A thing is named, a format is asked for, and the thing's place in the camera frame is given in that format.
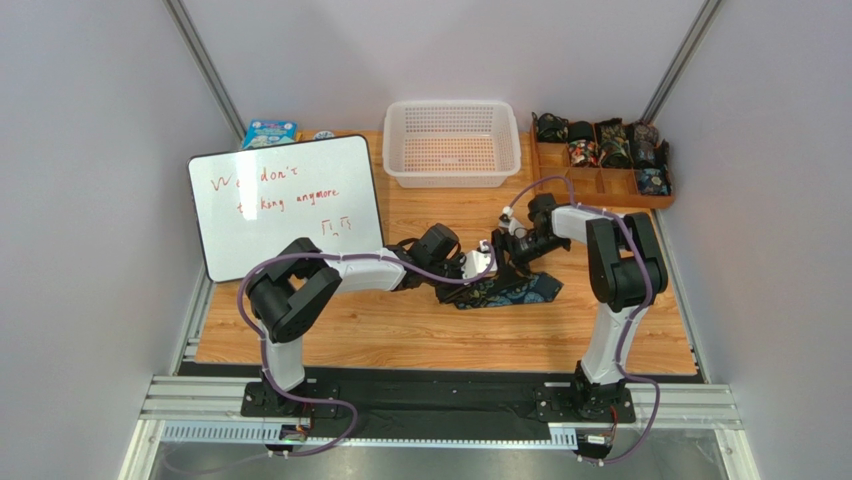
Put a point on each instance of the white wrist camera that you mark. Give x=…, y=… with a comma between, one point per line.
x=510, y=224
x=479, y=263

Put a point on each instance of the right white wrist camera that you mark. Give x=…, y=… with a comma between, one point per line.
x=510, y=224

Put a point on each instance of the blue printed box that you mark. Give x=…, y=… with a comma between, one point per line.
x=265, y=133

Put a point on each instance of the rolled green dark tie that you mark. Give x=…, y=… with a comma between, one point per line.
x=613, y=144

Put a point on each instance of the whiteboard with red writing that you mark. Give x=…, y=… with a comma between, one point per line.
x=251, y=204

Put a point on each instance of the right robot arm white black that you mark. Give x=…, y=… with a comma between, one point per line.
x=626, y=273

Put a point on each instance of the rolled red floral tie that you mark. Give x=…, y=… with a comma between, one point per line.
x=582, y=147

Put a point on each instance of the wooden compartment tray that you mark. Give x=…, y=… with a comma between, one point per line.
x=595, y=185

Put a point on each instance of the rolled grey dark tie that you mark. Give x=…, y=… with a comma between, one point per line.
x=643, y=140

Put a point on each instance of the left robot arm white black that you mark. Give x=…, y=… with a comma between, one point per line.
x=283, y=297

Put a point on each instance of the rolled blue floral tie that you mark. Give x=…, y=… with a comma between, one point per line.
x=653, y=182

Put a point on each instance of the white plastic perforated basket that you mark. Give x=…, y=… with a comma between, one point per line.
x=451, y=143

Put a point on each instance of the aluminium rail frame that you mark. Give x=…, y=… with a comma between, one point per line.
x=218, y=423

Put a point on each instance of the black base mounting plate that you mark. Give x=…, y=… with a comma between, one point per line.
x=426, y=404

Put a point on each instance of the dark blue floral necktie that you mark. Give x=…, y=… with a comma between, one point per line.
x=526, y=293

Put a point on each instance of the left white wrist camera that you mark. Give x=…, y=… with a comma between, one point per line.
x=479, y=263

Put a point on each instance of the small white round object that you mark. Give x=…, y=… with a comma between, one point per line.
x=324, y=134

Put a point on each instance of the rolled dark tie far left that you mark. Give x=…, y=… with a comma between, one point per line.
x=550, y=128

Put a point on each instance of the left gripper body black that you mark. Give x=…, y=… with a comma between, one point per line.
x=456, y=283

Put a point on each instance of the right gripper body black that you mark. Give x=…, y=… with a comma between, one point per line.
x=505, y=251

